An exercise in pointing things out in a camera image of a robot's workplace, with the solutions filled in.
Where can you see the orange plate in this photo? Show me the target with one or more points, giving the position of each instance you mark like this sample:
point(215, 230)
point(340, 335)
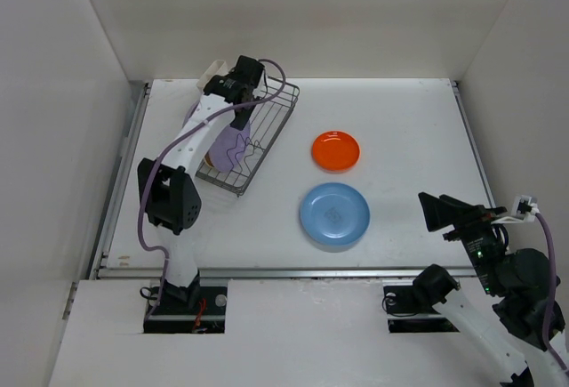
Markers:
point(335, 151)

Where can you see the grey wire dish rack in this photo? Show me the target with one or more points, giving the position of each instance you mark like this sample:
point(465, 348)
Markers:
point(267, 122)

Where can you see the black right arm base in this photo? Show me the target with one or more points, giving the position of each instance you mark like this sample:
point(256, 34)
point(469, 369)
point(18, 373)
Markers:
point(407, 315)

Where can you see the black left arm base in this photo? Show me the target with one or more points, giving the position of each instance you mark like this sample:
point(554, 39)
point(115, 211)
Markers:
point(203, 313)

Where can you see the purple plate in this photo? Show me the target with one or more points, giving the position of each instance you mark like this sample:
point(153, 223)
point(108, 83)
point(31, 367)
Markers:
point(190, 112)
point(229, 148)

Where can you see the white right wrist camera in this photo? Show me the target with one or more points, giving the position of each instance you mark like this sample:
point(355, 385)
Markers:
point(524, 210)

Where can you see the blue plate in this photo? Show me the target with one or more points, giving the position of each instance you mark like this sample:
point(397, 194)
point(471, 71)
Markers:
point(334, 214)

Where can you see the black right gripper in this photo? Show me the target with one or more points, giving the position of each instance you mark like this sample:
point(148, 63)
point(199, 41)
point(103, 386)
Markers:
point(445, 209)

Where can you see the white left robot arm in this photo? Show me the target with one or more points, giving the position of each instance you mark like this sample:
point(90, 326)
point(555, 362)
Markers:
point(169, 202)

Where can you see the beige plate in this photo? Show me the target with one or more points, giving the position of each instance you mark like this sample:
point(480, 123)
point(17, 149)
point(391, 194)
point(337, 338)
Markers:
point(207, 160)

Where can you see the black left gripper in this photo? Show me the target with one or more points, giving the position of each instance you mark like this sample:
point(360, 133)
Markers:
point(239, 121)

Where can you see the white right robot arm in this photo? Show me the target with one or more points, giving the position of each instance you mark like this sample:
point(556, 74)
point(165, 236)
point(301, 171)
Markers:
point(525, 282)

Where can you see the white plastic cutlery holder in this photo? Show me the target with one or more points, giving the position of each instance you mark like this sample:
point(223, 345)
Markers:
point(217, 68)

